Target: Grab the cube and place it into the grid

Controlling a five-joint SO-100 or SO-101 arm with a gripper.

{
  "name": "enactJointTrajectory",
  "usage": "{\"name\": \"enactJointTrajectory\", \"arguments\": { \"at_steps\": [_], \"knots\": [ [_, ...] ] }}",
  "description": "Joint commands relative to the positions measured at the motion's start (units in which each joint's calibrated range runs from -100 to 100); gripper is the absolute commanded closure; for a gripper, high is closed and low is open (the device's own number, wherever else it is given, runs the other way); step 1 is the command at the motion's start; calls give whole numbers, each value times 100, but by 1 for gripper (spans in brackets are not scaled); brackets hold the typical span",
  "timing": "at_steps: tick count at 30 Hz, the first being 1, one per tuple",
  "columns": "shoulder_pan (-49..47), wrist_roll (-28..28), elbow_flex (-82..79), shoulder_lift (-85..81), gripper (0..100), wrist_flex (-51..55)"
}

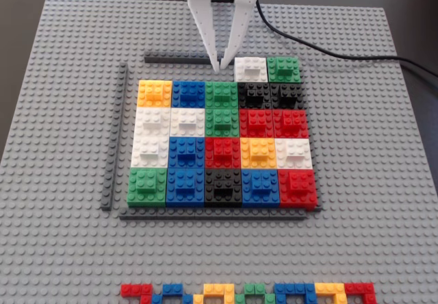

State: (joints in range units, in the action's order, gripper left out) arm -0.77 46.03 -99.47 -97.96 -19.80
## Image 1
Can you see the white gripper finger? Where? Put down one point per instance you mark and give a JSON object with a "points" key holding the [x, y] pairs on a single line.
{"points": [[241, 23], [205, 23]]}

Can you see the white lego cube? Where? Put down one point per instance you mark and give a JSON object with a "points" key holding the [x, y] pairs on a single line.
{"points": [[152, 121], [250, 69], [187, 121], [148, 150], [293, 152]]}

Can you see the green lego cube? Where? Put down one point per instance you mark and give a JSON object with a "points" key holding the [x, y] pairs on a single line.
{"points": [[147, 185], [221, 121], [221, 94], [283, 69]]}

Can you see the blue lego cube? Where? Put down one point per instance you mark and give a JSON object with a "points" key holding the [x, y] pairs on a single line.
{"points": [[260, 186], [188, 94], [186, 150], [185, 186]]}

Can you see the black lego cube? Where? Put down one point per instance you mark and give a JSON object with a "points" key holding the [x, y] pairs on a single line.
{"points": [[223, 186], [287, 95], [254, 95]]}

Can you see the yellow lego cube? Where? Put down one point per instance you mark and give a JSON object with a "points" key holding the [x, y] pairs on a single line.
{"points": [[154, 94], [258, 150]]}

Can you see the red lego cube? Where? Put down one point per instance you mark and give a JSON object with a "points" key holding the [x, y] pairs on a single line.
{"points": [[290, 122], [256, 122], [222, 150], [297, 186]]}

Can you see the dark grey brick bar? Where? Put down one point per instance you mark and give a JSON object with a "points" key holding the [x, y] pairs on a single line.
{"points": [[178, 58], [212, 213], [114, 136]]}

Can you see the grey lego baseplate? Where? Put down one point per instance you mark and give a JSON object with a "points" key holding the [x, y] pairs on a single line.
{"points": [[51, 146]]}

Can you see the yellow brick letter shape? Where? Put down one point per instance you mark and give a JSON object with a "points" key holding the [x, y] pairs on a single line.
{"points": [[219, 288], [328, 288]]}

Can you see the green brick letter shape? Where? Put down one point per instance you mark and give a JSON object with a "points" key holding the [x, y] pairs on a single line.
{"points": [[255, 288]]}

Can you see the blue brick letter shape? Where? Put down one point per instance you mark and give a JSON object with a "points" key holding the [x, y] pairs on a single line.
{"points": [[294, 288], [172, 289]]}

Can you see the red brick letter shape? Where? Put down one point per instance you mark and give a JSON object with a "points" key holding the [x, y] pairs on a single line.
{"points": [[137, 289], [359, 288]]}

